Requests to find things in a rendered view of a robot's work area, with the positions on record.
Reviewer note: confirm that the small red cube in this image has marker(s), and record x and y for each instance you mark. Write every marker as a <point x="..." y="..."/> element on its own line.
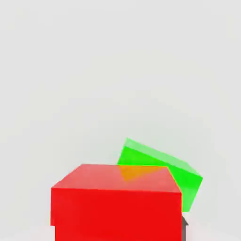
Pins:
<point x="116" y="210"/>

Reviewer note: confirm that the small green cube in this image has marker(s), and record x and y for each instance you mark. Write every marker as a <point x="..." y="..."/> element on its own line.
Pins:
<point x="169" y="169"/>

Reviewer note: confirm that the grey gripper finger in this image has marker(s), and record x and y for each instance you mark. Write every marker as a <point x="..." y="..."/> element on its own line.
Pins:
<point x="184" y="229"/>

